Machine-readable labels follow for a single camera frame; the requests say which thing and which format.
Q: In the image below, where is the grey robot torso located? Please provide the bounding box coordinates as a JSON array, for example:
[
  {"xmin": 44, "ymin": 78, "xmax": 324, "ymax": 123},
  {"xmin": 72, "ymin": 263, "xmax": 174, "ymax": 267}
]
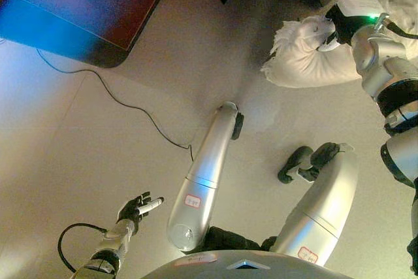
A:
[{"xmin": 140, "ymin": 225, "xmax": 370, "ymax": 279}]

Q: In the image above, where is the thin black floor cable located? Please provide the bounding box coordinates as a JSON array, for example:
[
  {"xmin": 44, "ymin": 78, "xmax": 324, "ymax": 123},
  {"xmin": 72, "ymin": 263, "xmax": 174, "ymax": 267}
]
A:
[{"xmin": 35, "ymin": 46, "xmax": 195, "ymax": 163}]

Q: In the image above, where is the dark glossy wooden desk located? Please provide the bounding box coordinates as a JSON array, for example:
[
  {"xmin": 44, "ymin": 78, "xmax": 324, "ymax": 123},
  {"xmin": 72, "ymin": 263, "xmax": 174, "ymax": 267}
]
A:
[{"xmin": 0, "ymin": 0, "xmax": 172, "ymax": 69}]

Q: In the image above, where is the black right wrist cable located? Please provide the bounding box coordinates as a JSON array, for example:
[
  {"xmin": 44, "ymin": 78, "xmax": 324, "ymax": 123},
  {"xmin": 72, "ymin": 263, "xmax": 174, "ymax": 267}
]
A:
[{"xmin": 381, "ymin": 19, "xmax": 418, "ymax": 40}]

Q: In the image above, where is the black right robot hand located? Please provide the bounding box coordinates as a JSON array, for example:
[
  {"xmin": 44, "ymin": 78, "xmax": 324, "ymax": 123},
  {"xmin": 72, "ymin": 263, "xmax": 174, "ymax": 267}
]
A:
[{"xmin": 316, "ymin": 0, "xmax": 383, "ymax": 53}]

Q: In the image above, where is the white ruffled throw pillow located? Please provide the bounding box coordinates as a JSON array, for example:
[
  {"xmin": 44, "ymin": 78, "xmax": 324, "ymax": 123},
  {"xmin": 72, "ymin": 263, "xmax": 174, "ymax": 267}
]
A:
[{"xmin": 261, "ymin": 0, "xmax": 418, "ymax": 89}]

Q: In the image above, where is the black right robot foot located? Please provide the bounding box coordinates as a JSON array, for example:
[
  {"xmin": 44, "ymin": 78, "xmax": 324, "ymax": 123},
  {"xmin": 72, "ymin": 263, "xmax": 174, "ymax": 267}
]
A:
[{"xmin": 277, "ymin": 142, "xmax": 342, "ymax": 184}]

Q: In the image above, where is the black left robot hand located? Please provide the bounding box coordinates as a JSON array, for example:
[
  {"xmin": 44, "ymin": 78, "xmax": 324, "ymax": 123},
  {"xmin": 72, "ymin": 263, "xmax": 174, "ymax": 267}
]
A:
[{"xmin": 116, "ymin": 191, "xmax": 165, "ymax": 228}]

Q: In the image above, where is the black left robot foot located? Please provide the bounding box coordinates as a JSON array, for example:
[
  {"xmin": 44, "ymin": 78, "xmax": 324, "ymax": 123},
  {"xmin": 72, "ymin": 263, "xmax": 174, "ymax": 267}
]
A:
[{"xmin": 231, "ymin": 112, "xmax": 246, "ymax": 141}]

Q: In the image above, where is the black robot foot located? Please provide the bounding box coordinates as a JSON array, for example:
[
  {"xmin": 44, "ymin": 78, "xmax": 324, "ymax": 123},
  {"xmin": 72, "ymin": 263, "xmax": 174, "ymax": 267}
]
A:
[
  {"xmin": 277, "ymin": 142, "xmax": 342, "ymax": 184},
  {"xmin": 231, "ymin": 112, "xmax": 246, "ymax": 141}
]

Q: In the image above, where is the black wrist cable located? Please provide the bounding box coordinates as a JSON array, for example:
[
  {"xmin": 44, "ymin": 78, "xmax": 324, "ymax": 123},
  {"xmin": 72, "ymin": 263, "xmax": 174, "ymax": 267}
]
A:
[
  {"xmin": 381, "ymin": 19, "xmax": 418, "ymax": 40},
  {"xmin": 57, "ymin": 223, "xmax": 109, "ymax": 274}
]

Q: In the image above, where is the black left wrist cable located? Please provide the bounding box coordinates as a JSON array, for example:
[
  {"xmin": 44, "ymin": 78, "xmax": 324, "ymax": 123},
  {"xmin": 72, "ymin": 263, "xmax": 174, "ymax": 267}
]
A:
[{"xmin": 57, "ymin": 223, "xmax": 109, "ymax": 274}]

